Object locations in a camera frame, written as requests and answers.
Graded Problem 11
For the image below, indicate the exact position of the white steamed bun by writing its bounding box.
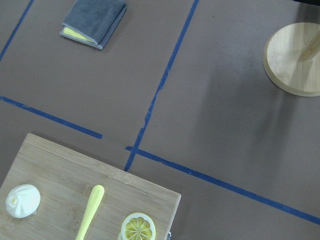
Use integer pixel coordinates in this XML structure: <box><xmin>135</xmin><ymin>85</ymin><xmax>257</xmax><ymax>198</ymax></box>
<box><xmin>5</xmin><ymin>184</ymin><xmax>41</xmax><ymax>219</ymax></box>

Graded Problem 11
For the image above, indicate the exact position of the yellow plastic knife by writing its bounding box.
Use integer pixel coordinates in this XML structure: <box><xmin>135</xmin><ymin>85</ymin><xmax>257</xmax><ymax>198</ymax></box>
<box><xmin>75</xmin><ymin>184</ymin><xmax>105</xmax><ymax>240</ymax></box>

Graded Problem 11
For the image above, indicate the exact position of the lemon slice left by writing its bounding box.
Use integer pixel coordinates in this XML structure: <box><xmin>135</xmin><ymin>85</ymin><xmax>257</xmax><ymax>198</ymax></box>
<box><xmin>120</xmin><ymin>212</ymin><xmax>157</xmax><ymax>240</ymax></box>

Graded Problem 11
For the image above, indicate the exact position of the bamboo cutting board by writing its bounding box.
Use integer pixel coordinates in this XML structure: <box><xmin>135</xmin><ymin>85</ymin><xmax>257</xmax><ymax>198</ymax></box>
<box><xmin>0</xmin><ymin>133</ymin><xmax>181</xmax><ymax>240</ymax></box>

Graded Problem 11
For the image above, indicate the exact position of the grey yellow folded cloth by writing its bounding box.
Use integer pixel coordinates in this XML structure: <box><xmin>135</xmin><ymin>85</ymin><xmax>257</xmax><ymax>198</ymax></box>
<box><xmin>59</xmin><ymin>0</ymin><xmax>127</xmax><ymax>50</ymax></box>

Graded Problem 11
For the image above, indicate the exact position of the wooden mug tree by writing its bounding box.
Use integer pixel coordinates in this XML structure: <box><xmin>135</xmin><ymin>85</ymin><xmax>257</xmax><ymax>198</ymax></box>
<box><xmin>263</xmin><ymin>22</ymin><xmax>320</xmax><ymax>97</ymax></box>

